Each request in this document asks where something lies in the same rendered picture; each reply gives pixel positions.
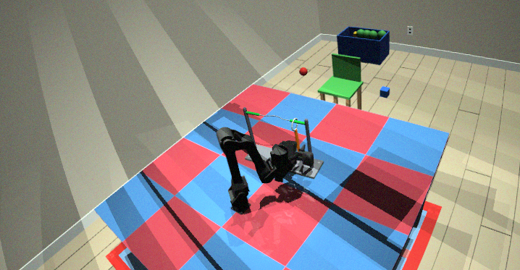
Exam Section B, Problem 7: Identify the orange handle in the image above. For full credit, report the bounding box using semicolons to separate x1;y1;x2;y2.
291;118;301;152

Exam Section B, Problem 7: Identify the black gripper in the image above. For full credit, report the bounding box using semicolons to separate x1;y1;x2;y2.
272;144;314;170

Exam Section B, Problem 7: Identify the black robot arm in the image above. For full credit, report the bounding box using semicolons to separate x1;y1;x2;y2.
216;127;299;214

